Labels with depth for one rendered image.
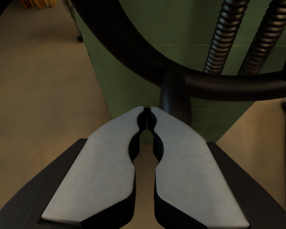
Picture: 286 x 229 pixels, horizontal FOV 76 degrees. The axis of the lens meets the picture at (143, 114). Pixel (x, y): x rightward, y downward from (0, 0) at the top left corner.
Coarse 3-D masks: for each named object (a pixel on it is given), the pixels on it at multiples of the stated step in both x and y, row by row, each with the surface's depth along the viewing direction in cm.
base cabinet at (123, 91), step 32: (128, 0) 29; (160, 0) 29; (192, 0) 29; (256, 0) 28; (160, 32) 34; (192, 32) 34; (96, 64) 42; (192, 64) 40; (128, 96) 52; (192, 128) 69; (224, 128) 69
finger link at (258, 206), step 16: (208, 144) 8; (224, 160) 8; (224, 176) 7; (240, 176) 7; (240, 192) 6; (256, 192) 6; (256, 208) 6; (272, 208) 6; (256, 224) 5; (272, 224) 5
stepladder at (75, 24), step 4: (64, 0) 102; (68, 0) 104; (64, 4) 103; (68, 4) 105; (68, 8) 105; (68, 12) 107; (72, 12) 109; (72, 16) 110; (72, 20) 112; (76, 20) 114; (76, 24) 115; (76, 28) 116; (80, 32) 120; (80, 36) 121; (80, 40) 122
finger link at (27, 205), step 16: (80, 144) 8; (64, 160) 8; (48, 176) 7; (64, 176) 7; (32, 192) 6; (48, 192) 6; (16, 208) 6; (32, 208) 6; (0, 224) 5; (16, 224) 5; (32, 224) 5; (48, 224) 5; (64, 224) 6
